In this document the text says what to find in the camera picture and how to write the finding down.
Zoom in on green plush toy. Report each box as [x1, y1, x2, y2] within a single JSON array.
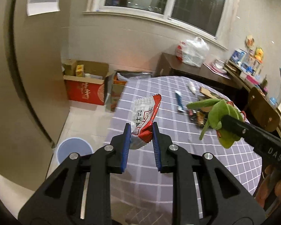
[[186, 99, 246, 149]]

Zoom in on red white snack wrapper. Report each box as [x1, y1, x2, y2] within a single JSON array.
[[130, 94, 162, 149]]

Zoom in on person's right hand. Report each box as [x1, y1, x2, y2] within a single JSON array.
[[255, 165, 281, 208]]

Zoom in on wooden chair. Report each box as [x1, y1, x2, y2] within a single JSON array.
[[245, 87, 280, 132]]

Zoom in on brown flat box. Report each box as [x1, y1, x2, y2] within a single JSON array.
[[200, 87, 223, 100]]

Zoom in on blue plastic bucket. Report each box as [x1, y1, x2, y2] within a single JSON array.
[[56, 137, 94, 165]]

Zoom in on blue white tube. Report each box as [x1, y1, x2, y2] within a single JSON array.
[[175, 90, 185, 113]]

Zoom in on small white bottle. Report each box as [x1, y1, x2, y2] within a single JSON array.
[[188, 82, 196, 95]]

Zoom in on stacked white bowls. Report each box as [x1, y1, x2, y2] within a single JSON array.
[[212, 59, 227, 74]]

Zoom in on yellow duck toy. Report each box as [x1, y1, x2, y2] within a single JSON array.
[[254, 47, 264, 64]]

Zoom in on grey checked tablecloth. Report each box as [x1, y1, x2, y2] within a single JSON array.
[[105, 76, 262, 213]]

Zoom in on white plastic bag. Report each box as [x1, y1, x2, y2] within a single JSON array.
[[176, 37, 210, 68]]

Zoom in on dark wooden cabinet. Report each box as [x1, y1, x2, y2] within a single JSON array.
[[155, 53, 249, 97]]

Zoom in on beige refrigerator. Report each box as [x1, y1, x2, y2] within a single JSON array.
[[0, 0, 71, 191]]

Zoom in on red cardboard box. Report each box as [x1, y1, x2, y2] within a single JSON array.
[[62, 59, 111, 105]]

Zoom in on orange printed cardboard box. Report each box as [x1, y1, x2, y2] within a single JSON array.
[[105, 70, 153, 112]]

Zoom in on white framed window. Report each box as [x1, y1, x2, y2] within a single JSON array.
[[86, 0, 239, 49]]

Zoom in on yellow small box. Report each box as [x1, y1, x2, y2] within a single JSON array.
[[75, 64, 85, 77]]

